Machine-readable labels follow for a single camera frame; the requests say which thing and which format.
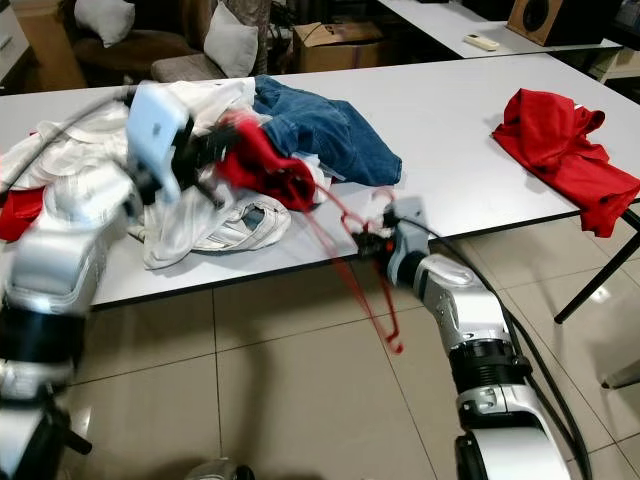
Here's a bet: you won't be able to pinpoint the tall cardboard box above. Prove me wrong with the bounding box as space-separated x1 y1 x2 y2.
10 0 88 93

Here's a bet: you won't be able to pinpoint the black table leg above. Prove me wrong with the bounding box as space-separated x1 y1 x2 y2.
553 208 640 324

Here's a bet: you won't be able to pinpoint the red clothes hanger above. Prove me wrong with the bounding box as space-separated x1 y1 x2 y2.
300 183 406 356

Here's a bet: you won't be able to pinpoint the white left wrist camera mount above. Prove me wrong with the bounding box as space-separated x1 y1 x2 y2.
126 82 193 206

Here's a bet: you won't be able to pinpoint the blue denim jeans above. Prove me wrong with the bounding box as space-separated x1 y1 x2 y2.
253 75 399 189

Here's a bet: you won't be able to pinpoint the white pillow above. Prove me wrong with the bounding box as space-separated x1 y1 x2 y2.
203 2 261 79
73 0 136 49

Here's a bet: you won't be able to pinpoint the white shirt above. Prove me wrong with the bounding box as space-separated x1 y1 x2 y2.
0 78 256 216

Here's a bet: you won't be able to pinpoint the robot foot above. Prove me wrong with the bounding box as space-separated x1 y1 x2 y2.
185 458 253 480

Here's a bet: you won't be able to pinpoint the white striped garment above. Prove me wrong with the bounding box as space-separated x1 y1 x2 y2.
142 195 293 271

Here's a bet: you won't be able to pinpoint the red garment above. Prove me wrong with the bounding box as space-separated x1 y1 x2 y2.
215 110 316 213
492 87 640 239

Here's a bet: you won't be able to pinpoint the brown armchair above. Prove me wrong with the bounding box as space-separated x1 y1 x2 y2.
72 0 226 86

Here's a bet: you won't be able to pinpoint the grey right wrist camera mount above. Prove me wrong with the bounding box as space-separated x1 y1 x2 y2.
388 197 433 263

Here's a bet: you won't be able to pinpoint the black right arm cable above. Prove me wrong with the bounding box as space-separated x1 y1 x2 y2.
428 225 596 480

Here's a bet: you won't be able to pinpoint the wooden speaker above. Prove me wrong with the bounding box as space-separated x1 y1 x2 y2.
507 0 598 47

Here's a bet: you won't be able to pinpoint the white remote control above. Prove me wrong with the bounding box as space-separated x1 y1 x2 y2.
463 33 501 52

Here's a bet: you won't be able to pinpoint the open cardboard box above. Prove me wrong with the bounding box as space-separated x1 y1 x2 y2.
292 22 386 73

